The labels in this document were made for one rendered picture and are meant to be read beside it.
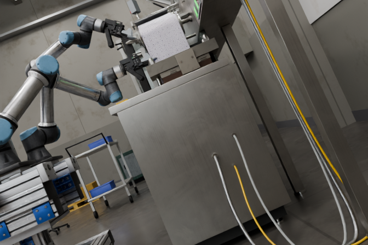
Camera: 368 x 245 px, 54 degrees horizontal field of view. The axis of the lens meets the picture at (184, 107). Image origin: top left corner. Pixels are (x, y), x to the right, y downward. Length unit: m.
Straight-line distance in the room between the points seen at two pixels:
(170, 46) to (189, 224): 1.00
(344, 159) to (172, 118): 0.84
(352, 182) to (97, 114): 8.89
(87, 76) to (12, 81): 2.01
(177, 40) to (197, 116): 0.54
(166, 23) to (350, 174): 1.30
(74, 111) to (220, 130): 8.44
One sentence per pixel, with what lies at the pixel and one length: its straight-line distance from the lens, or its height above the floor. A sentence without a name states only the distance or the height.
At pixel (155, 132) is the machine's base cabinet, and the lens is 1.83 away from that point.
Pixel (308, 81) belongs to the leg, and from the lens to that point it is 1.40.
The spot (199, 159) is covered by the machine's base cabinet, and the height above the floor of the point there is 0.48.
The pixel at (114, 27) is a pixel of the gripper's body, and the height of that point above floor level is 1.37.
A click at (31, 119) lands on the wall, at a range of 10.42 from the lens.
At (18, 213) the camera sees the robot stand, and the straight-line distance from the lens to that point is 1.96.
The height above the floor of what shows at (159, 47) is 1.15.
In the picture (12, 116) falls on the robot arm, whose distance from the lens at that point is 1.90.
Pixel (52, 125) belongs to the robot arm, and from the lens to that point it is 2.53.
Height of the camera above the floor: 0.64
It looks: 3 degrees up
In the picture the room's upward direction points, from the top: 24 degrees counter-clockwise
